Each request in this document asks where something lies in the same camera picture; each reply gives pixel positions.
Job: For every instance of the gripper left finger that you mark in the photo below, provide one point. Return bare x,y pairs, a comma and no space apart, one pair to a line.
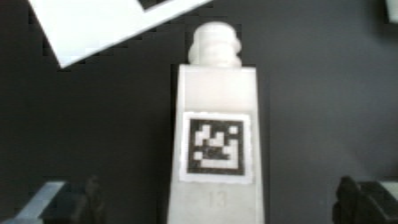
67,204

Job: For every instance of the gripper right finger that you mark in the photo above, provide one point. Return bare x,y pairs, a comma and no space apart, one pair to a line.
367,205

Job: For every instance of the white table leg with tag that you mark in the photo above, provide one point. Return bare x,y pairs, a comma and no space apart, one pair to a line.
218,180

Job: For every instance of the white square tabletop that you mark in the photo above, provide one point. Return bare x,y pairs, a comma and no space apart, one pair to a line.
90,24

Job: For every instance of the white U-shaped fence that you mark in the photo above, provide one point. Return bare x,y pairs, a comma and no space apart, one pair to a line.
392,10

